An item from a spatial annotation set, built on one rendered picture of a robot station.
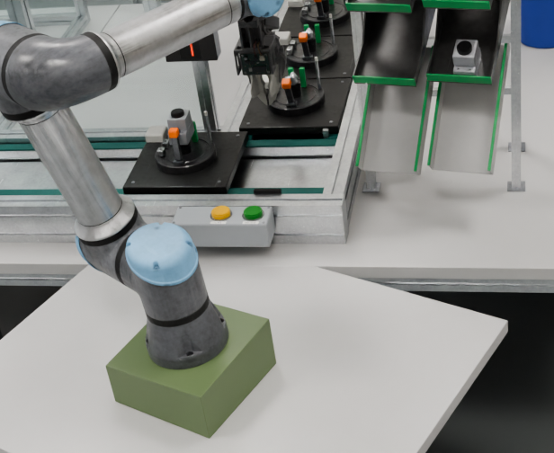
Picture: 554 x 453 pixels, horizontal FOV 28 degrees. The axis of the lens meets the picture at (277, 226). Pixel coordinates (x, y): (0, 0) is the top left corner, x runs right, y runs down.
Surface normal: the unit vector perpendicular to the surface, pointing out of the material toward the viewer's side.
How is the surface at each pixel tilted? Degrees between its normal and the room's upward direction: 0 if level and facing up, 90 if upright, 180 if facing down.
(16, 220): 90
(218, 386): 90
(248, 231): 90
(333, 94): 0
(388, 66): 25
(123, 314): 0
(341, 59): 0
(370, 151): 45
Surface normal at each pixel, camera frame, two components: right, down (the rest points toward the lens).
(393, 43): -0.25, -0.50
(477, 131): -0.33, -0.18
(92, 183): 0.58, 0.40
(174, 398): -0.54, 0.53
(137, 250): -0.10, -0.76
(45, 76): -0.04, 0.22
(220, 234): -0.18, 0.58
